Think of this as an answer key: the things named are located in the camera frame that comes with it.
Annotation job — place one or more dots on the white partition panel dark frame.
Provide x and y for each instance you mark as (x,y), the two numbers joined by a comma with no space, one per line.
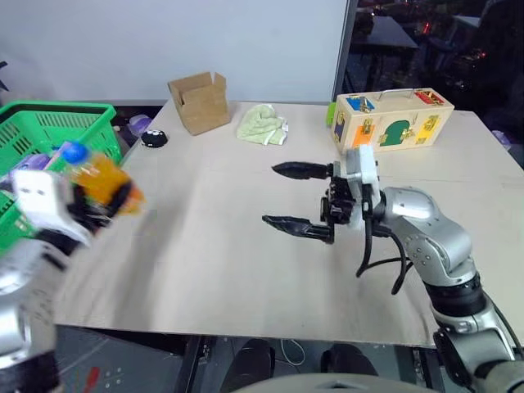
(341,49)

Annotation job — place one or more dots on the dark background table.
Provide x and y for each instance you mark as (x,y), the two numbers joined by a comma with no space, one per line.
(385,34)

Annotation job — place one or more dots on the black round toy with eyes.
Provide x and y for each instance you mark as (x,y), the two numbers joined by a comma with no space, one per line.
(154,138)

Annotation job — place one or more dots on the small green object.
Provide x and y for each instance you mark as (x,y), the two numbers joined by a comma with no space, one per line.
(331,113)

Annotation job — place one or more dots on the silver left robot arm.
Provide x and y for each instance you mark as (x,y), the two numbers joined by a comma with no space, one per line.
(16,294)

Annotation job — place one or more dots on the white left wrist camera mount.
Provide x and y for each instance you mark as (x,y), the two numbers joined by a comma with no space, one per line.
(37,193)

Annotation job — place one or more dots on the green plastic basket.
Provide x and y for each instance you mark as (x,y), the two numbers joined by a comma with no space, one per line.
(82,119)

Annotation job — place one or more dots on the light green towel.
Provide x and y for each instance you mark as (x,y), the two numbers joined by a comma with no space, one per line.
(262,125)

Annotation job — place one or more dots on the pale purple object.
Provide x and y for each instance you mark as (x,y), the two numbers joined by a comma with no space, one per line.
(504,141)

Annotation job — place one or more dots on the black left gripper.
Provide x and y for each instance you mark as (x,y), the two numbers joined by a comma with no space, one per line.
(88,210)

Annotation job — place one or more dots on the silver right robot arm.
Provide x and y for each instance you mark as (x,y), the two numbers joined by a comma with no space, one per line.
(434,241)

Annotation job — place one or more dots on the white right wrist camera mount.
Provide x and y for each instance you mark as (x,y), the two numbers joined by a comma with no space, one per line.
(367,163)

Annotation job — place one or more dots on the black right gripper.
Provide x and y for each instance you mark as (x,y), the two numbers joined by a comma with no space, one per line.
(340,200)

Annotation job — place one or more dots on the wooden latch busy box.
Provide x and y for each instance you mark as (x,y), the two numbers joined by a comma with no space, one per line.
(393,123)

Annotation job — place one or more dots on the purple package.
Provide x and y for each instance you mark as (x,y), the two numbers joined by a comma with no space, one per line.
(34,163)

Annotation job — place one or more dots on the purple white plastic object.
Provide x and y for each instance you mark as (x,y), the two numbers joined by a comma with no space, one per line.
(139,123)

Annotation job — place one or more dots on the dark rounded shape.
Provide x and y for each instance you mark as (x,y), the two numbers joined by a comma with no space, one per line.
(249,360)
(348,360)

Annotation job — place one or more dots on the open cardboard box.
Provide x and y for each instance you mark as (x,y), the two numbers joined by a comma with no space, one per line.
(202,104)

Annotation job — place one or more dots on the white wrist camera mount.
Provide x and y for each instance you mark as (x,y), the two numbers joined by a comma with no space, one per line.
(367,163)
(37,193)

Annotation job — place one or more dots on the orange drink bottle blue cap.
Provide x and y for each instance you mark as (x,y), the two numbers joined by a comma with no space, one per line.
(104,180)

